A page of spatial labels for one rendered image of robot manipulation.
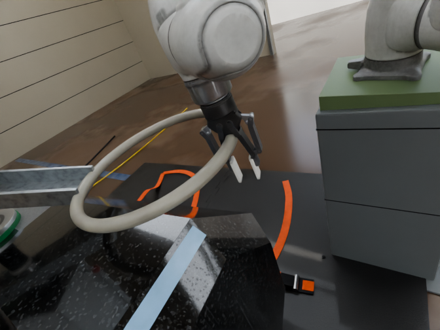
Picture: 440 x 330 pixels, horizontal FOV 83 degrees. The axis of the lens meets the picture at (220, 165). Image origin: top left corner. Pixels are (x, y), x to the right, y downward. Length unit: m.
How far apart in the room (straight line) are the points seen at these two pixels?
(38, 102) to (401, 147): 5.93
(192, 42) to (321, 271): 1.24
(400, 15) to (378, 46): 0.10
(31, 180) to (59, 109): 5.36
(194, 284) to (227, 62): 0.43
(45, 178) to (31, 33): 5.59
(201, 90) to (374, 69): 0.62
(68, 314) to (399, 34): 1.02
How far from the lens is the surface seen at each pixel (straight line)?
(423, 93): 0.89
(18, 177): 0.97
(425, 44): 0.89
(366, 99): 0.89
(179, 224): 0.60
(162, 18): 0.49
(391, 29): 0.91
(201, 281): 0.57
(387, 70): 0.96
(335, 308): 1.31
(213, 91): 0.51
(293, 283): 1.33
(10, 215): 1.09
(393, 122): 0.90
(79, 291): 0.64
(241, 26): 0.31
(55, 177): 0.91
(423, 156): 0.97
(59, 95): 6.31
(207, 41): 0.30
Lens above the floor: 1.21
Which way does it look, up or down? 32 degrees down
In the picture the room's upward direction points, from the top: 21 degrees counter-clockwise
